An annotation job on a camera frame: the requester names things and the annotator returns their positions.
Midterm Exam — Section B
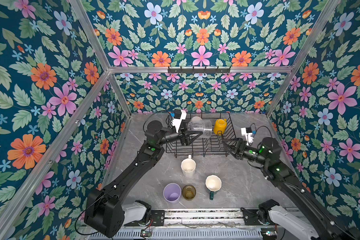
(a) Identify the yellow mug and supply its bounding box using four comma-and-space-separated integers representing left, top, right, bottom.
213, 119, 227, 136

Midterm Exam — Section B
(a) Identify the lilac plastic cup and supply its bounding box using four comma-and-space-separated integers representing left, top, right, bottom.
163, 183, 182, 204

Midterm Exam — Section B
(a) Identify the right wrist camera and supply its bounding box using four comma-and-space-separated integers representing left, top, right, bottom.
241, 127, 256, 145

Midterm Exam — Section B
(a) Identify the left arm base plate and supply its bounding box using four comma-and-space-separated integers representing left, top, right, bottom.
124, 210, 166, 227

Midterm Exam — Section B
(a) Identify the black wall hook rail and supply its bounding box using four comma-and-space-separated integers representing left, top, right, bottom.
167, 66, 231, 75

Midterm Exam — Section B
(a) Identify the black wire dish rack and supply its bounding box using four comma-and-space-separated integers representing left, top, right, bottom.
165, 112, 236, 158

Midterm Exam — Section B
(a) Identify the olive green glass cup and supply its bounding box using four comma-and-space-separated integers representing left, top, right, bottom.
182, 185, 197, 201

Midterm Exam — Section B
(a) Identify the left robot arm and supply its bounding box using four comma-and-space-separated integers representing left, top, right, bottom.
84, 121, 203, 238

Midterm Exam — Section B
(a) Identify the red interior white mug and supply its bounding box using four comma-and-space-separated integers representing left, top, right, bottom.
191, 116, 203, 124

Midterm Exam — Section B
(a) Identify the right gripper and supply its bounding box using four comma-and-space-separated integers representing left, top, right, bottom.
222, 139, 269, 168

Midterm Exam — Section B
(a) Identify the cream mug with handle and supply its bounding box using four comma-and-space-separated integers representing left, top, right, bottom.
181, 155, 197, 178

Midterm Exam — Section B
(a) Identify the clear glass cup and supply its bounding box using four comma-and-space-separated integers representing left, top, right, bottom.
188, 120, 213, 139

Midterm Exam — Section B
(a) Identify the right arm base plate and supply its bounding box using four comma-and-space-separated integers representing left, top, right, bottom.
240, 208, 278, 226

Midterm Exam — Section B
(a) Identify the cream mug green handle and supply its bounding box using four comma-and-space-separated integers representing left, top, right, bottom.
205, 175, 222, 201

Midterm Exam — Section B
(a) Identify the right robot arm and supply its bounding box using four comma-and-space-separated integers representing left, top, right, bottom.
223, 137, 360, 240

